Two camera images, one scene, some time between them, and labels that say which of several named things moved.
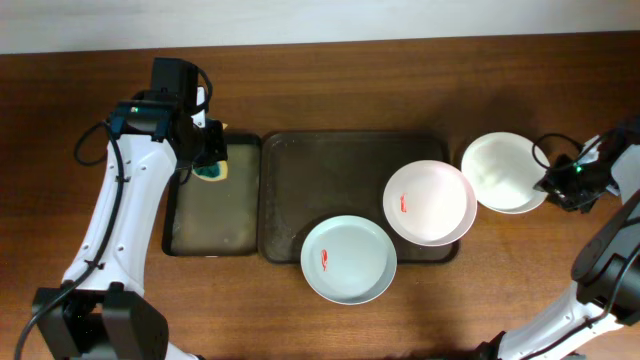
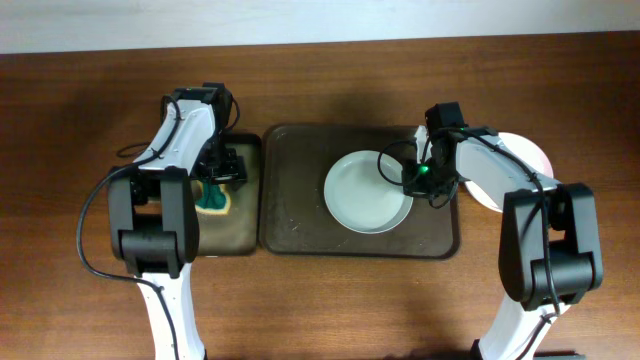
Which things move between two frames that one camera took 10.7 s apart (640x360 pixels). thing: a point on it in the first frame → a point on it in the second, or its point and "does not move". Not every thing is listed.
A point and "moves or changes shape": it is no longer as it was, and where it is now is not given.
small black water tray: [205, 218] does not move
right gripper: [552, 181] → [417, 190]
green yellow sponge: [211, 171] moves or changes shape
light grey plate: [348, 260] → [364, 192]
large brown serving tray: [306, 178] does not move
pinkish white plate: [430, 203] → [527, 153]
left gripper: [214, 145] → [225, 170]
